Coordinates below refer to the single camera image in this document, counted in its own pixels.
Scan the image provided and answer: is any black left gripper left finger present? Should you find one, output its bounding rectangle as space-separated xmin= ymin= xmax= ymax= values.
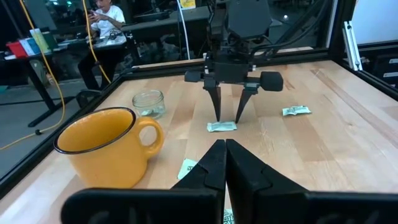
xmin=170 ymin=139 xmax=227 ymax=203

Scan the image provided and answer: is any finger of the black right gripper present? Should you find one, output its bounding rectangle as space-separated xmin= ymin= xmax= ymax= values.
xmin=203 ymin=78 xmax=222 ymax=123
xmin=234 ymin=83 xmax=259 ymax=124

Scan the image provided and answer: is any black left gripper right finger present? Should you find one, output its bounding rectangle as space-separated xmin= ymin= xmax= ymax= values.
xmin=225 ymin=138 xmax=309 ymax=200

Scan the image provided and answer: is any white rod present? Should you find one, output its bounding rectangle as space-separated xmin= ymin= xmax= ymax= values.
xmin=176 ymin=0 xmax=191 ymax=60

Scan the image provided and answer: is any small clear glass jar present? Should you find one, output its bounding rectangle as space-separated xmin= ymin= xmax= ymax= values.
xmin=131 ymin=89 xmax=167 ymax=119

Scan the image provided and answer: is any yellow ceramic mug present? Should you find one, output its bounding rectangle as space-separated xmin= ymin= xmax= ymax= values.
xmin=53 ymin=106 xmax=165 ymax=190

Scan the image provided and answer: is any person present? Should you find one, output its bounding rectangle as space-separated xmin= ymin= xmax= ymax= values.
xmin=77 ymin=0 xmax=127 ymax=91

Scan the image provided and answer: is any black office desk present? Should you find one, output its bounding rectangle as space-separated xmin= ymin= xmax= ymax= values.
xmin=0 ymin=37 xmax=131 ymax=128

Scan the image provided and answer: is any dark green box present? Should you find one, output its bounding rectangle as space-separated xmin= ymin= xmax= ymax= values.
xmin=42 ymin=30 xmax=59 ymax=50

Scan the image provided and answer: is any pale green box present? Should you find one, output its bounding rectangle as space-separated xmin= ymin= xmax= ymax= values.
xmin=29 ymin=27 xmax=50 ymax=54

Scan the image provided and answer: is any white blue box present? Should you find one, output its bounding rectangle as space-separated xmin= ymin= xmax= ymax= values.
xmin=19 ymin=37 xmax=41 ymax=57

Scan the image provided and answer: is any red box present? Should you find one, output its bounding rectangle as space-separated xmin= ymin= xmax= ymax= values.
xmin=6 ymin=40 xmax=29 ymax=59

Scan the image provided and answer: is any silver aluminium bracket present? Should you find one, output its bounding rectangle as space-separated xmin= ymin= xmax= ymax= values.
xmin=341 ymin=20 xmax=364 ymax=72

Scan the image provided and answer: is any yellow extension cable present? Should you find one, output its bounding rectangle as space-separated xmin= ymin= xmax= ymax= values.
xmin=81 ymin=0 xmax=112 ymax=84

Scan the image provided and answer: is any yellow cable with black knot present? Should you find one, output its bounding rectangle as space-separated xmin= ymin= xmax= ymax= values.
xmin=0 ymin=0 xmax=67 ymax=151

